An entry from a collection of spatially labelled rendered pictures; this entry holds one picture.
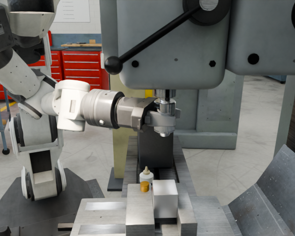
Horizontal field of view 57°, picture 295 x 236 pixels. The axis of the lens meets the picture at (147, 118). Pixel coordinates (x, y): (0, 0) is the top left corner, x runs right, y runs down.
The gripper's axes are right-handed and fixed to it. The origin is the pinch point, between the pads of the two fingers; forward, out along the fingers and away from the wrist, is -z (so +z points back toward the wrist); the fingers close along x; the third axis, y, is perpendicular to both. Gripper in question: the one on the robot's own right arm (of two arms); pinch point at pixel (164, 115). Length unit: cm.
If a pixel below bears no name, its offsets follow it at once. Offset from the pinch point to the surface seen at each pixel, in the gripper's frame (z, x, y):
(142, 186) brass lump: 4.3, -2.0, 17.7
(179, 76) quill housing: -4.8, -8.8, -10.6
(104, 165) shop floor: 114, 174, 125
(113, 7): 9.1, -5.4, -21.8
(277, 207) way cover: -27.9, 13.3, 25.9
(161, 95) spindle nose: 0.2, -2.4, -5.2
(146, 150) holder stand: 13.7, 27.4, 23.0
